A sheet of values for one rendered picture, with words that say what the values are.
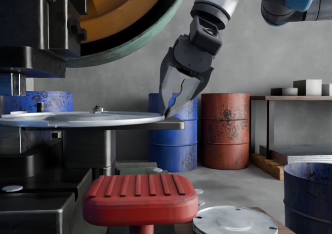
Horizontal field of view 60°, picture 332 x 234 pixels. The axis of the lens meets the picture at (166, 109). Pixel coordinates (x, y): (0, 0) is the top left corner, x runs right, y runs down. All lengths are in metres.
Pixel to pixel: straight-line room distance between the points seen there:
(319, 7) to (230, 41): 3.41
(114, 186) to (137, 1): 0.74
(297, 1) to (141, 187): 0.45
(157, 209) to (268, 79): 4.06
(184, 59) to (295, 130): 3.93
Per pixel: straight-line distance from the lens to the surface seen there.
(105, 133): 0.48
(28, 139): 0.51
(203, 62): 0.52
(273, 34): 4.31
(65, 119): 0.47
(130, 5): 0.89
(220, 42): 0.45
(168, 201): 0.17
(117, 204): 0.17
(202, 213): 1.18
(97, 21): 0.88
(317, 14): 0.70
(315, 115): 4.52
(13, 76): 0.54
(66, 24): 0.50
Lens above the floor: 0.82
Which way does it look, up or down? 2 degrees down
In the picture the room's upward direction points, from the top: straight up
